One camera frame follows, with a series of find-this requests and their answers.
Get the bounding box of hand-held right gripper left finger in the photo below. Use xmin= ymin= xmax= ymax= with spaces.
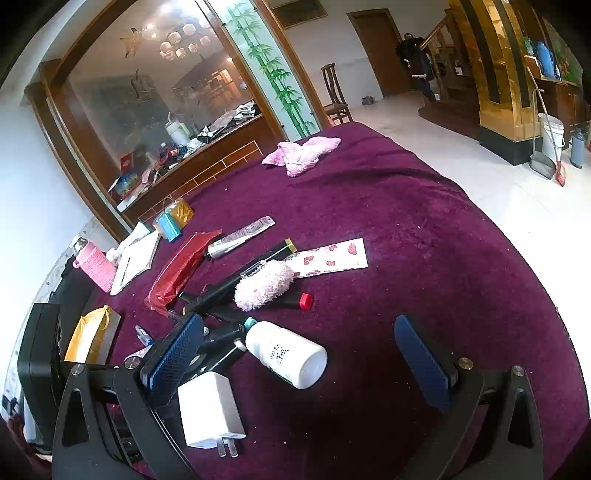
xmin=52 ymin=314 xmax=206 ymax=480

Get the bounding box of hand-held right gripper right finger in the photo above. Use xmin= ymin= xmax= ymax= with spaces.
xmin=394 ymin=314 xmax=546 ymax=480

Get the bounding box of white box with gold rim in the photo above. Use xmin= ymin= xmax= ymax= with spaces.
xmin=65 ymin=305 xmax=122 ymax=365

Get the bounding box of white charger plug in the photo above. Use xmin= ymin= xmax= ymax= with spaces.
xmin=178 ymin=371 xmax=247 ymax=459

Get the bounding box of white pill bottle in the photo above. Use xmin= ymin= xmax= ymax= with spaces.
xmin=245 ymin=320 xmax=328 ymax=390

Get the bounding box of floral hand cream tube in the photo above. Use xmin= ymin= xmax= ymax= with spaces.
xmin=205 ymin=216 xmax=276 ymax=261

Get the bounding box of black tube with gold end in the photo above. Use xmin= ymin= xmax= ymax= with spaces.
xmin=182 ymin=237 xmax=298 ymax=312

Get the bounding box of black marker with teal tip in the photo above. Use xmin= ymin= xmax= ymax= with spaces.
xmin=203 ymin=316 xmax=258 ymax=344

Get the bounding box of black backpack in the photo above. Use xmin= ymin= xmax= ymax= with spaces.
xmin=48 ymin=258 xmax=100 ymax=352

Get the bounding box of red plastic bag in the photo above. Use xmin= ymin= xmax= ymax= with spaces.
xmin=144 ymin=231 xmax=223 ymax=312

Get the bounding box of white open notebook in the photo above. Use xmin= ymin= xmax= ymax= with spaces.
xmin=110 ymin=231 xmax=161 ymax=296

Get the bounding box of pink knitted bottle sleeve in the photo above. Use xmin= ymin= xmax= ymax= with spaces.
xmin=74 ymin=241 xmax=117 ymax=294

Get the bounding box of purple velvet tablecloth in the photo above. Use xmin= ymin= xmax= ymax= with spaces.
xmin=78 ymin=121 xmax=589 ymax=480

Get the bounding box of brown packing tape roll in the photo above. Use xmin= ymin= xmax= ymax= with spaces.
xmin=161 ymin=198 xmax=195 ymax=223

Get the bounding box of colourful printed box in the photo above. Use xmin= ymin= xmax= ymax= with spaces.
xmin=108 ymin=173 xmax=144 ymax=199

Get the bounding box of white jug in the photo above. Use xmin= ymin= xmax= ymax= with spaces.
xmin=165 ymin=113 xmax=190 ymax=147

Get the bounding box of grey dustpan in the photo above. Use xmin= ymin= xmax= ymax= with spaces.
xmin=526 ymin=67 xmax=557 ymax=180

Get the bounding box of red broom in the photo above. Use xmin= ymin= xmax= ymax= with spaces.
xmin=533 ymin=90 xmax=568 ymax=186

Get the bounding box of white cloth far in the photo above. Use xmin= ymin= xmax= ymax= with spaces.
xmin=261 ymin=136 xmax=342 ymax=178

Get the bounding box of wooden staircase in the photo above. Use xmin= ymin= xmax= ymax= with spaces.
xmin=418 ymin=4 xmax=483 ymax=139

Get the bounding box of white bucket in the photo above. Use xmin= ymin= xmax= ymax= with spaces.
xmin=537 ymin=113 xmax=565 ymax=162

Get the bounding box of grey thermos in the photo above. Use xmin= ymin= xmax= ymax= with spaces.
xmin=569 ymin=127 xmax=587 ymax=169

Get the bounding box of wooden chair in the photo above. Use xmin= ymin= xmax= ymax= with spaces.
xmin=321 ymin=62 xmax=354 ymax=125

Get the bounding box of golden pillar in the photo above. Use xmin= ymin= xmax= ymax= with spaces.
xmin=450 ymin=0 xmax=539 ymax=167

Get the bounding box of wooden cabinet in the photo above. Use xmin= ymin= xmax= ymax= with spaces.
xmin=524 ymin=55 xmax=587 ymax=134

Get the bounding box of bamboo painted glass panel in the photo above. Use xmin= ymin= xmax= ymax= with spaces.
xmin=205 ymin=0 xmax=321 ymax=141

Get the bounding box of brown wooden door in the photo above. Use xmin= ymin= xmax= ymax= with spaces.
xmin=346 ymin=8 xmax=414 ymax=99

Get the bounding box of large glass wall panel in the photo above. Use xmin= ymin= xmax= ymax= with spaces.
xmin=67 ymin=0 xmax=257 ymax=185

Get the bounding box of framed wall picture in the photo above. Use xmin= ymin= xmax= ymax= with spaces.
xmin=270 ymin=0 xmax=328 ymax=29

